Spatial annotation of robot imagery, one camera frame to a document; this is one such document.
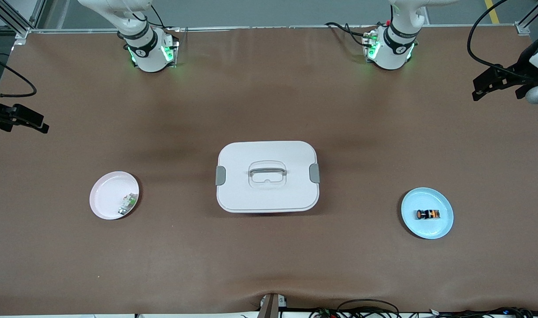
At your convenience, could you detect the silver table edge rail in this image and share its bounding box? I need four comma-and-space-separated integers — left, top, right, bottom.
28, 25, 517, 34

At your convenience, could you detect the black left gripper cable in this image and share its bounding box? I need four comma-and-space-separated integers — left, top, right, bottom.
467, 0, 538, 83

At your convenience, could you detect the tangled cable bundle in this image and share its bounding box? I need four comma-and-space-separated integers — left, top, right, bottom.
309, 307, 538, 318

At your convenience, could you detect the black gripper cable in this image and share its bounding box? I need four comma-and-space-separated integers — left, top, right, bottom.
467, 0, 538, 83
0, 53, 37, 98

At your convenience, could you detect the aluminium frame profile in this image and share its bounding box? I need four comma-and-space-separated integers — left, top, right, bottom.
0, 0, 46, 39
514, 0, 538, 36

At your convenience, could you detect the pink round plate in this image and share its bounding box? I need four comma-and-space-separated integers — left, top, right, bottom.
89, 171, 140, 220

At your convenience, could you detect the white lidded storage box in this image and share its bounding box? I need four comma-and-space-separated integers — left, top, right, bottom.
215, 140, 321, 214

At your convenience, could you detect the black left base cable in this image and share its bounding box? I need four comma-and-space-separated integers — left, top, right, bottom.
325, 21, 375, 48

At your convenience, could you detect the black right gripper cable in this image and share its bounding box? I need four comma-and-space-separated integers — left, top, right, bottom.
0, 53, 37, 98

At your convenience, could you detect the small green white component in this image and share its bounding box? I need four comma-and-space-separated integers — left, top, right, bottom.
118, 193, 138, 216

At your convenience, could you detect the light blue round plate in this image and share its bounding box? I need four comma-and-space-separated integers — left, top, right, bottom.
401, 187, 454, 240

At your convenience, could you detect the brown table mat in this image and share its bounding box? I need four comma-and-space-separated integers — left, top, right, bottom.
0, 26, 538, 315

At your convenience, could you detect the black looped cable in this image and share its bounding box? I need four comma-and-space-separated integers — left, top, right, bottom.
337, 299, 401, 318

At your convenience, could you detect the brown camera mount post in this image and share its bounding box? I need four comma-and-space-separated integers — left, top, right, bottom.
258, 293, 288, 318

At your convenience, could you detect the grey box lid handle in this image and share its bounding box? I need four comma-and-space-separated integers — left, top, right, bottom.
249, 167, 287, 177

